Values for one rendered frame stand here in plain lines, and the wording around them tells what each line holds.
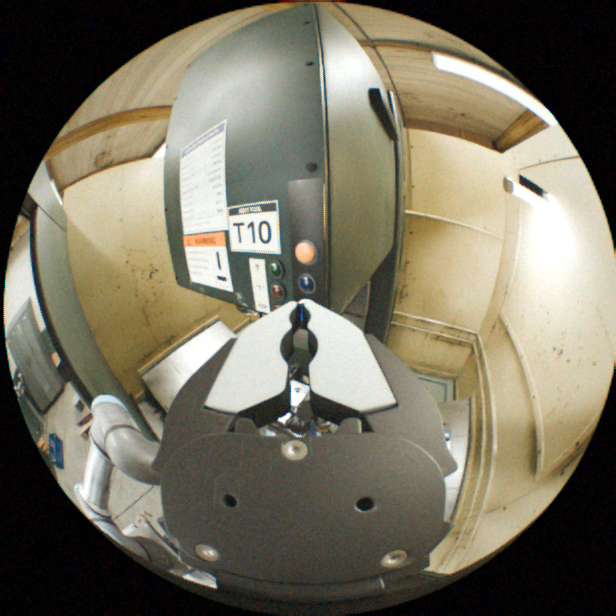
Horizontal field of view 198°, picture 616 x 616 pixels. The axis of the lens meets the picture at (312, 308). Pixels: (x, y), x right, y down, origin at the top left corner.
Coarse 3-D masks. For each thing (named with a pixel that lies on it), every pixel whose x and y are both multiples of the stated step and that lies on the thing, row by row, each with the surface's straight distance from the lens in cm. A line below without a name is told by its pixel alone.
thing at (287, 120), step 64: (192, 64) 79; (256, 64) 41; (320, 64) 32; (192, 128) 48; (256, 128) 31; (320, 128) 25; (384, 128) 69; (256, 192) 28; (384, 192) 58; (256, 256) 30; (384, 256) 66
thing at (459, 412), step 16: (464, 400) 136; (448, 416) 129; (464, 416) 129; (464, 432) 123; (464, 448) 118; (464, 464) 114; (448, 480) 111; (464, 480) 109; (448, 496) 109; (448, 512) 108
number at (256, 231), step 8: (264, 216) 27; (272, 216) 27; (248, 224) 30; (256, 224) 29; (264, 224) 28; (272, 224) 27; (248, 232) 30; (256, 232) 29; (264, 232) 28; (272, 232) 27; (248, 240) 30; (256, 240) 29; (264, 240) 28; (272, 240) 27
